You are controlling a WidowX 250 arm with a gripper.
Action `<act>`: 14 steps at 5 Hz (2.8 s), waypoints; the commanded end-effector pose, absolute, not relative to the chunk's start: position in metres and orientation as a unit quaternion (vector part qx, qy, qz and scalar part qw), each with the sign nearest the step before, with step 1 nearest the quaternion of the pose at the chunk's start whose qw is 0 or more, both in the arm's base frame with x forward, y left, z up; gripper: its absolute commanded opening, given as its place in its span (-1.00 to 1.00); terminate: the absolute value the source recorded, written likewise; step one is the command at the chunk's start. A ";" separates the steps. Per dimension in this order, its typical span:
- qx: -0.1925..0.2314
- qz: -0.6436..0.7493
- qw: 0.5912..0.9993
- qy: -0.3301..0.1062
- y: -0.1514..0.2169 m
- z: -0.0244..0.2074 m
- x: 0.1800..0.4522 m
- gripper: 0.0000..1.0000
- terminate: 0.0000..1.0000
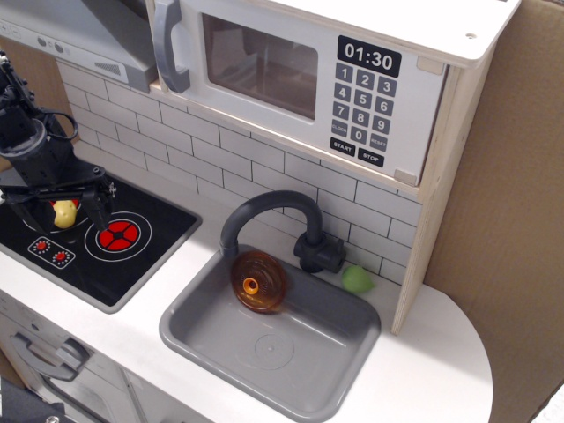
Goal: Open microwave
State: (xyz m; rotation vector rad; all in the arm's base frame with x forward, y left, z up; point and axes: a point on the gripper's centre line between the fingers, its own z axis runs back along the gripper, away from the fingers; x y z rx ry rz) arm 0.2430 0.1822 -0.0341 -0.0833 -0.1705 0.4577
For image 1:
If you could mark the wooden microwave cabinet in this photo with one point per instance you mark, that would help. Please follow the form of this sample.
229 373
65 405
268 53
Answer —
388 226

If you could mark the grey toy sink basin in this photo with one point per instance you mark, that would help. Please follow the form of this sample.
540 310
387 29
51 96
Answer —
301 360

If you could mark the grey range hood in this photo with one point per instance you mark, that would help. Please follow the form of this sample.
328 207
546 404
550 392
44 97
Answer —
110 38

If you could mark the white toy oven front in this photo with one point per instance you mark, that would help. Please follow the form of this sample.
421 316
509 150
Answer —
97 366

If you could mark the brown cardboard panel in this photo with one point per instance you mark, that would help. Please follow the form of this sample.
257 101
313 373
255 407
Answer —
499 253

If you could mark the white toy microwave door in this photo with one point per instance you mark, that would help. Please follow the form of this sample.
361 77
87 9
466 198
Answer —
368 104

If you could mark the grey microwave door handle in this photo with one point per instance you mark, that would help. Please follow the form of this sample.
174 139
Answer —
167 16

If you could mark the black toy stovetop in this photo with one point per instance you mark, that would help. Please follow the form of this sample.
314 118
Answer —
105 268

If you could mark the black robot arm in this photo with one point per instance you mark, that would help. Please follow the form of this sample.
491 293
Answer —
21 117

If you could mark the grey oven door handle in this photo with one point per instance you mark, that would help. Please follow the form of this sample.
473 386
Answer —
63 363

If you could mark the yellow toy potato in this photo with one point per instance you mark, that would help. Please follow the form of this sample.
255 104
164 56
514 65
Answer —
66 213

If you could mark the green toy pear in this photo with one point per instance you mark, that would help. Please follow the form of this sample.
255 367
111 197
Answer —
355 279

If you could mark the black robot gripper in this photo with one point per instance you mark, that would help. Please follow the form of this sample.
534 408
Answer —
45 168

